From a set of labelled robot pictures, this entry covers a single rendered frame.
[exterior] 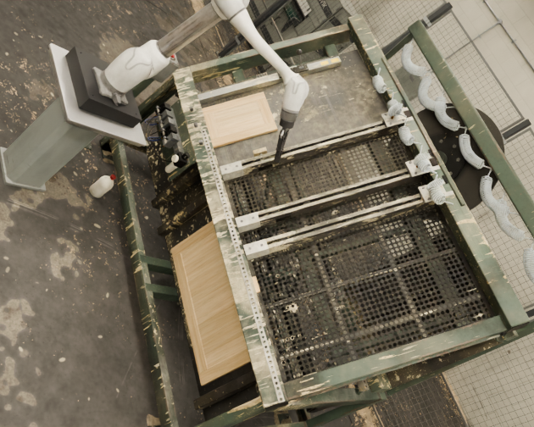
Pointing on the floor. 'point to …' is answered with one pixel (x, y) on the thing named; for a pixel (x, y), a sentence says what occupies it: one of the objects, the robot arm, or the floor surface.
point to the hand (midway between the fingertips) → (278, 155)
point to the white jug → (102, 185)
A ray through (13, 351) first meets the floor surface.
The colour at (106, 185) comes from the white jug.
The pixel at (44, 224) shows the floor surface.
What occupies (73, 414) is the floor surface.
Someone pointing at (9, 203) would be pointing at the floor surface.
